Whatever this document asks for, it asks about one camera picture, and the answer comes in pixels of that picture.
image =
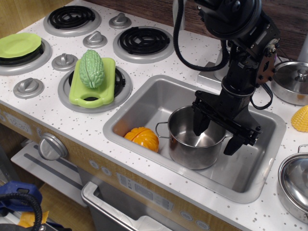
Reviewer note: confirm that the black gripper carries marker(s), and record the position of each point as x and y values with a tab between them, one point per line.
229	109

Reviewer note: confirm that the steel pot with handles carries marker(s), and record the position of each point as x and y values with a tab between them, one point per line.
187	149

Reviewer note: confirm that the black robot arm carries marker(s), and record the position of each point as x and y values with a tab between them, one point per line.
254	40

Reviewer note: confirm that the steel pot with lid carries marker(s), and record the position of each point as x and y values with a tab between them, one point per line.
290	82

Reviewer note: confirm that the grey toy sink basin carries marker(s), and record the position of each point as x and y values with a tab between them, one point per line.
164	105

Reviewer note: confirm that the grey toy faucet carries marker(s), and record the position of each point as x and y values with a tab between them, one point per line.
213	77

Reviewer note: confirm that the orange toy pumpkin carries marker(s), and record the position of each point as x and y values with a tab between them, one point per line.
144	137

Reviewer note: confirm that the yellow toy corn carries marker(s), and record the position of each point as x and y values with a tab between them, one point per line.
300	119

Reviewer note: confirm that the steel pan with lid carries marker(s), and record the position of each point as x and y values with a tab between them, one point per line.
292	186

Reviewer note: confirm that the front right burner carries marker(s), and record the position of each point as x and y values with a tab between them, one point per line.
123	89

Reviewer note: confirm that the back right black burner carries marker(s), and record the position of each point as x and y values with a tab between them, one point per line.
143	45

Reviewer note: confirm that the black burner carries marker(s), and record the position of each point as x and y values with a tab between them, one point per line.
71	21
143	45

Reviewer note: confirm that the light green cutting board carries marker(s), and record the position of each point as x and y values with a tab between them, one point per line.
85	97

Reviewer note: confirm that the green toy bitter melon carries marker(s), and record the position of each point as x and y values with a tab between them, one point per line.
91	69

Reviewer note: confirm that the grey stove knob top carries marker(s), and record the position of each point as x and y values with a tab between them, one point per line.
120	21

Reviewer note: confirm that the grey stove knob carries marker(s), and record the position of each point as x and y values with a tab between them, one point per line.
95	40
120	21
64	62
28	88

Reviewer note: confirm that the grey stove knob middle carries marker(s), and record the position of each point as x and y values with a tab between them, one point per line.
95	40

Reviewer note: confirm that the silver oven dial knob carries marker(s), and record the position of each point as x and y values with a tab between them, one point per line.
51	148

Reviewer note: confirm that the grey stove knob left centre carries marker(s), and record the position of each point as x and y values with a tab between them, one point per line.
64	62

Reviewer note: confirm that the back left black burner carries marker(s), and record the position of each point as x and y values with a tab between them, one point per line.
71	21

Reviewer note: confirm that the grey stove knob front left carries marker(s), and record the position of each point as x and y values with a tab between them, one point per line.
28	88

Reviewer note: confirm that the front left burner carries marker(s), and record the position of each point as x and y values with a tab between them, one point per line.
33	64

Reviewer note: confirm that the blue clamp tool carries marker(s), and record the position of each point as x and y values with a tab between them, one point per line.
19	196

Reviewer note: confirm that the green toy plate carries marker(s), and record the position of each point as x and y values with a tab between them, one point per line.
18	45

